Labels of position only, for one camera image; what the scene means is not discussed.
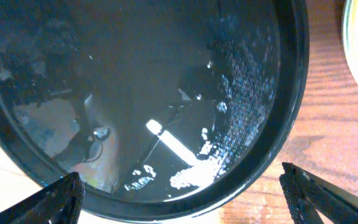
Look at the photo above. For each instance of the black round tray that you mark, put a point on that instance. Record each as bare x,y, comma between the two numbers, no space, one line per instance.
166,109

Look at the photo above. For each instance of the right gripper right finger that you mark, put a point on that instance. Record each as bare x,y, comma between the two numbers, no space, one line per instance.
308,195

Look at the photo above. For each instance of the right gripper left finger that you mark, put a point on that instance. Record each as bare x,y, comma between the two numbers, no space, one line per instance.
57,203

